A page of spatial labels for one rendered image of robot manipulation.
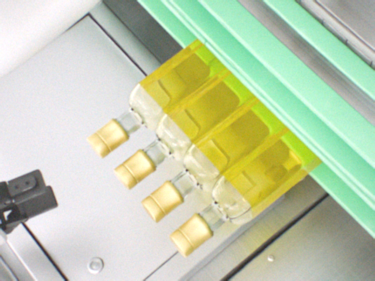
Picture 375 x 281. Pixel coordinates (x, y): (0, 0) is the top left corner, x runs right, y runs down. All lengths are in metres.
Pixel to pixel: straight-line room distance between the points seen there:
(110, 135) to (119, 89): 0.21
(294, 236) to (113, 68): 0.38
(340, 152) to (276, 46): 0.14
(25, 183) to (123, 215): 0.19
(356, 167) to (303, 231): 0.23
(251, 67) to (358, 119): 0.18
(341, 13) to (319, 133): 0.14
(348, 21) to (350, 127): 0.12
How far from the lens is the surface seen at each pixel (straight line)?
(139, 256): 1.08
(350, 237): 1.12
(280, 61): 0.89
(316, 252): 1.11
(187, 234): 0.93
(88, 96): 1.19
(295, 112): 0.94
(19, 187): 0.97
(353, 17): 0.90
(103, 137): 0.99
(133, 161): 0.97
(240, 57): 0.98
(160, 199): 0.95
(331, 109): 0.86
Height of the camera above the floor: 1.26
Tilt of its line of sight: 12 degrees down
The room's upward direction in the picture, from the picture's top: 128 degrees counter-clockwise
